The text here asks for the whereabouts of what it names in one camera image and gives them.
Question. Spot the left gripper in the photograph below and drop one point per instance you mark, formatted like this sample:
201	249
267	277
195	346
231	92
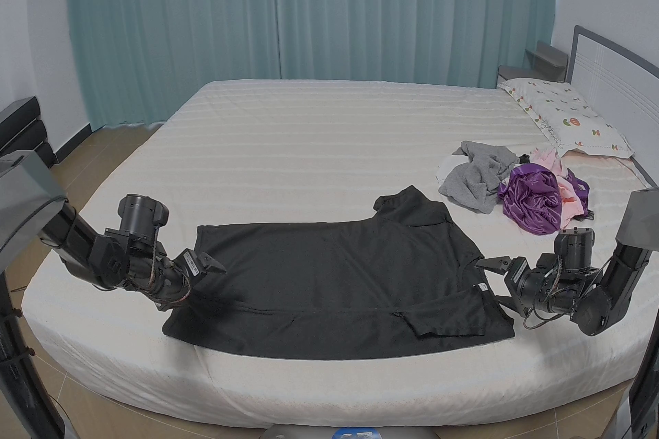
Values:
172	280

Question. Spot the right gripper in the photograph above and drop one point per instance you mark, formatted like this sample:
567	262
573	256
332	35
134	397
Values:
535	290

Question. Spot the black T-shirt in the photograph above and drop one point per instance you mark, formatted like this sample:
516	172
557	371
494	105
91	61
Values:
334	282

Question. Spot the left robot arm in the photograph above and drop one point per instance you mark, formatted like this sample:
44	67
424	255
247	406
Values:
77	251

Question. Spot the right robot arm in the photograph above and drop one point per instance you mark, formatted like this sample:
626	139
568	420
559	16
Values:
618	282

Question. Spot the bed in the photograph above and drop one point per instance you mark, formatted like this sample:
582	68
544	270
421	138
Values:
309	143

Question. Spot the purple satin garment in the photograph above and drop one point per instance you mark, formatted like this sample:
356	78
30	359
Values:
530	200

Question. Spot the small black garment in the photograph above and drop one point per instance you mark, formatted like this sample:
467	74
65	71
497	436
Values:
584	216

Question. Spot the pink garment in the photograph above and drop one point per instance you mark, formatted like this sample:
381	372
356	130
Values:
569	200

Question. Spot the grey garment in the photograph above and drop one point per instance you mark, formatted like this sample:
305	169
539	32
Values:
473	179

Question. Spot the dark purple garment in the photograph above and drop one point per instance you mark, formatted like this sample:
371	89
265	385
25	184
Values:
580	190

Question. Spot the white garment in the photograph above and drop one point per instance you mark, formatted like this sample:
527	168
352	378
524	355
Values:
448	169

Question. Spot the white printed pillow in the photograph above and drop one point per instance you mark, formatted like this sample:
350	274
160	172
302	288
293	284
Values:
566	118

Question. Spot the grey bedside table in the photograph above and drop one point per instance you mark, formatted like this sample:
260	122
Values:
535	64

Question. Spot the black chest of drawers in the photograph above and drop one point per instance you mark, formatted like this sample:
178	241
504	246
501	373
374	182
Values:
23	128

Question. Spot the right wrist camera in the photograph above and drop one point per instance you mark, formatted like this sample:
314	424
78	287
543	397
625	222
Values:
544	263

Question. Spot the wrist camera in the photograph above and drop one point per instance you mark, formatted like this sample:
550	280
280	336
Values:
544	263
119	241

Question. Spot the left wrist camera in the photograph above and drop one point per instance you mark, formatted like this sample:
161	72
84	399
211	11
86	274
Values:
119	241

